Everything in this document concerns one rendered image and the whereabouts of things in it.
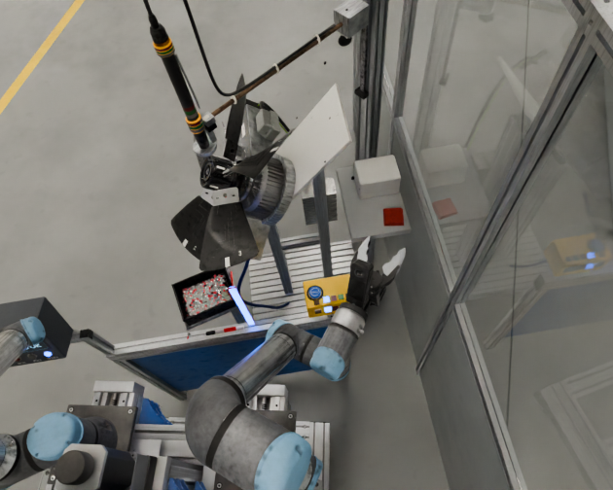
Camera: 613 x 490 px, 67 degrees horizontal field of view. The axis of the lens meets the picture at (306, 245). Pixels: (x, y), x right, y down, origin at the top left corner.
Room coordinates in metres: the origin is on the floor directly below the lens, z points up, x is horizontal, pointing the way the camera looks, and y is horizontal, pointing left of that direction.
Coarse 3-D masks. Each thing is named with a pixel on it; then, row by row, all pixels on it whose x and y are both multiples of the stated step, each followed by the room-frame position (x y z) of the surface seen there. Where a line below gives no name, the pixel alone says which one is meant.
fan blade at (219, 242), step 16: (224, 208) 0.92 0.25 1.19; (240, 208) 0.91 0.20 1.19; (208, 224) 0.88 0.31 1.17; (224, 224) 0.86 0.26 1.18; (240, 224) 0.85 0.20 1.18; (208, 240) 0.82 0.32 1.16; (224, 240) 0.81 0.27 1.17; (240, 240) 0.79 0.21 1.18; (208, 256) 0.77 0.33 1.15; (224, 256) 0.75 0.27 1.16
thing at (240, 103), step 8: (240, 80) 1.28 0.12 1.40; (232, 104) 1.21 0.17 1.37; (240, 104) 1.29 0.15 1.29; (232, 112) 1.21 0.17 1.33; (240, 112) 1.28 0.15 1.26; (232, 120) 1.21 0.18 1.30; (240, 120) 1.26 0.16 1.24; (232, 128) 1.19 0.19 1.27; (240, 128) 1.24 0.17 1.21; (232, 136) 1.18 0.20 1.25
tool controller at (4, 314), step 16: (0, 304) 0.68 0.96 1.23; (16, 304) 0.67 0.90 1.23; (32, 304) 0.66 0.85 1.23; (48, 304) 0.66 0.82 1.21; (0, 320) 0.62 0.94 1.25; (16, 320) 0.61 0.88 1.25; (48, 320) 0.62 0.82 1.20; (64, 320) 0.65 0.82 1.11; (48, 336) 0.57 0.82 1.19; (64, 336) 0.60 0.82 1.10; (32, 352) 0.55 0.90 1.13; (64, 352) 0.55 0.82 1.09
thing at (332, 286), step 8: (312, 280) 0.66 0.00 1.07; (320, 280) 0.65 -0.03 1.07; (328, 280) 0.65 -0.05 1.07; (336, 280) 0.64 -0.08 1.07; (344, 280) 0.64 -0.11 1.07; (304, 288) 0.63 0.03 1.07; (320, 288) 0.62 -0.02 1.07; (328, 288) 0.62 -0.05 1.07; (336, 288) 0.61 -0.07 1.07; (344, 288) 0.61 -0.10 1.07; (320, 296) 0.59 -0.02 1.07; (328, 296) 0.59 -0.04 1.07; (344, 296) 0.58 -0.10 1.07; (312, 304) 0.57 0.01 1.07; (320, 304) 0.57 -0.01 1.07; (328, 304) 0.56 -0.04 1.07; (336, 304) 0.56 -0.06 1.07; (312, 312) 0.56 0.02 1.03; (328, 312) 0.56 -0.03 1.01
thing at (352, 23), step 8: (352, 0) 1.35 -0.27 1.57; (360, 0) 1.35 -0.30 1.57; (368, 0) 1.33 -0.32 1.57; (336, 8) 1.33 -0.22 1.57; (344, 8) 1.32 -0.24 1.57; (352, 8) 1.32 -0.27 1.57; (360, 8) 1.31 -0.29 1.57; (368, 8) 1.32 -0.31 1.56; (336, 16) 1.32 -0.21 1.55; (344, 16) 1.29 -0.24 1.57; (352, 16) 1.28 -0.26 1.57; (360, 16) 1.30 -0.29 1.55; (368, 16) 1.32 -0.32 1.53; (336, 24) 1.32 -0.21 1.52; (344, 24) 1.28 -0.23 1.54; (352, 24) 1.28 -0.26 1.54; (360, 24) 1.30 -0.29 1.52; (344, 32) 1.29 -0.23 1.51; (352, 32) 1.28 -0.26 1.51
